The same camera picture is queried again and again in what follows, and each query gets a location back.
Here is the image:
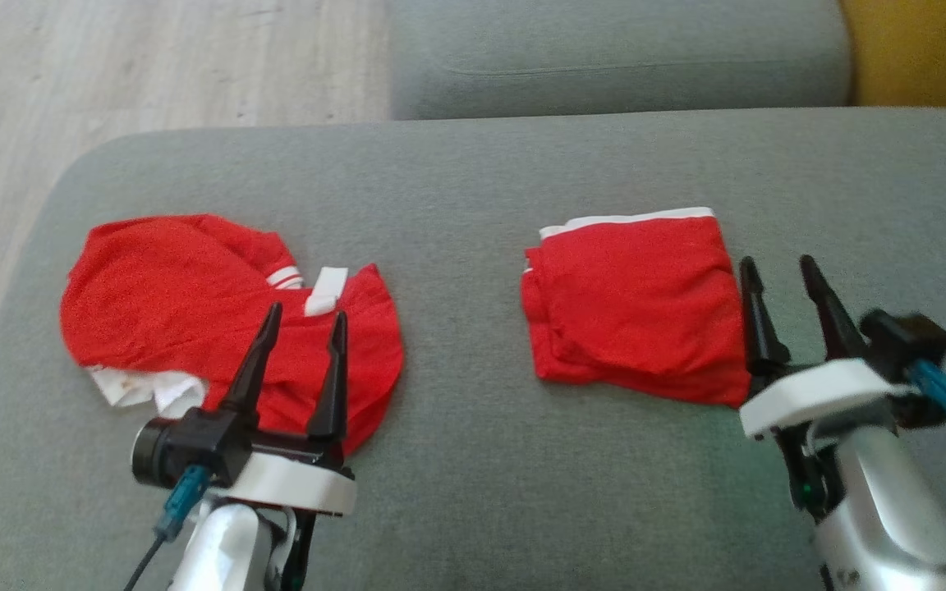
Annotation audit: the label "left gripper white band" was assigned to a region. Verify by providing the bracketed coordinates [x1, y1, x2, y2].
[186, 302, 357, 517]

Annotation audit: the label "red shorts with white waistband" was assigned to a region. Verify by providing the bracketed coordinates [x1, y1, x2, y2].
[521, 207, 753, 409]

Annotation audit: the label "large grey sofa ottoman cushion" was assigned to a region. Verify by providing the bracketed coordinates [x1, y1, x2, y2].
[0, 107, 946, 591]

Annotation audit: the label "left camera cable blue connector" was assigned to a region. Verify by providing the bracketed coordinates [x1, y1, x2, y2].
[122, 464, 213, 591]

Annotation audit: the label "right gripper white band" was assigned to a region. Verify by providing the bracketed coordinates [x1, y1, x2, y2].
[739, 254, 918, 517]

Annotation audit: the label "grey sofa seat cushion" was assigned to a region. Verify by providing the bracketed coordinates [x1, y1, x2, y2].
[387, 0, 853, 121]

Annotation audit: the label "red shirt with white trim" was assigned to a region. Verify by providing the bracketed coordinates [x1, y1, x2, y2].
[60, 213, 405, 456]

